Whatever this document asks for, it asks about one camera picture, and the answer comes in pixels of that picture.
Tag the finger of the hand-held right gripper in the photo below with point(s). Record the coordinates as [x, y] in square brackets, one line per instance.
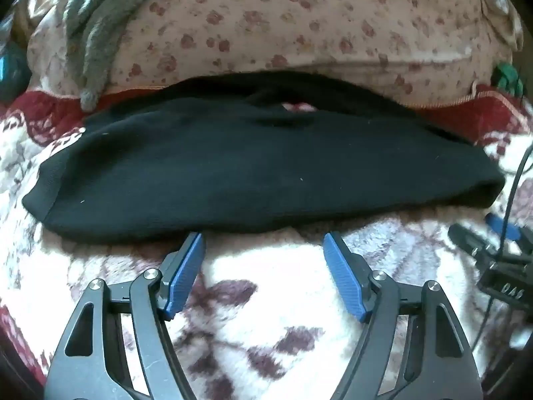
[470, 239]
[506, 227]

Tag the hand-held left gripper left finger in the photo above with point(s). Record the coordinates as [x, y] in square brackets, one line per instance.
[186, 271]

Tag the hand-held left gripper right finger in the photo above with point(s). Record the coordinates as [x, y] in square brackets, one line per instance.
[342, 273]

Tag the black pants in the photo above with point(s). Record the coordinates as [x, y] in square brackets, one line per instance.
[250, 166]

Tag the red white printed blanket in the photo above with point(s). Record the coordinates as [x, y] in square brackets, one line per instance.
[270, 300]

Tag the green object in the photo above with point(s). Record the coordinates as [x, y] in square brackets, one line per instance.
[507, 79]

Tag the grey fleece cloth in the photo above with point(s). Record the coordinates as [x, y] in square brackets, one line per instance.
[98, 37]

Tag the floral pink pillow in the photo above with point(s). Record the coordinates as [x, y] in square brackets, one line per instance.
[291, 21]

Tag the teal object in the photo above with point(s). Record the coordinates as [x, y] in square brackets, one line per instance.
[11, 71]

